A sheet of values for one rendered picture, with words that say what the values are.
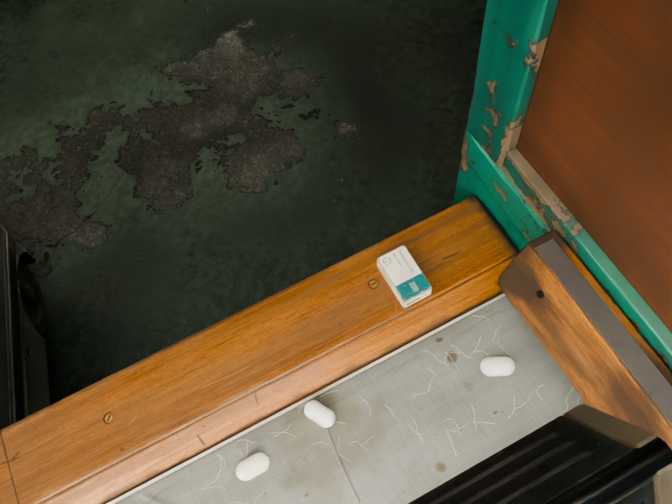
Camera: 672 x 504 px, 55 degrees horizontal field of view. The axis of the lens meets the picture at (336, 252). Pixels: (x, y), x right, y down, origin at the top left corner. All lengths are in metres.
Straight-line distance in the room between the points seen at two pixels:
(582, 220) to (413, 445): 0.28
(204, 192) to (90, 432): 1.12
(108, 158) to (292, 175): 0.52
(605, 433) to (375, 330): 0.39
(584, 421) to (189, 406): 0.44
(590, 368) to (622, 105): 0.24
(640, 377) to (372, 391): 0.26
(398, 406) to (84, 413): 0.33
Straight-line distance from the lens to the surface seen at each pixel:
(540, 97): 0.63
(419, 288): 0.70
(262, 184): 1.75
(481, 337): 0.74
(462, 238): 0.76
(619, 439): 0.35
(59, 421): 0.76
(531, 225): 0.72
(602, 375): 0.65
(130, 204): 1.81
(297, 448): 0.70
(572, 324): 0.65
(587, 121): 0.59
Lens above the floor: 1.42
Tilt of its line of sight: 62 degrees down
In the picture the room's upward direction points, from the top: 8 degrees counter-clockwise
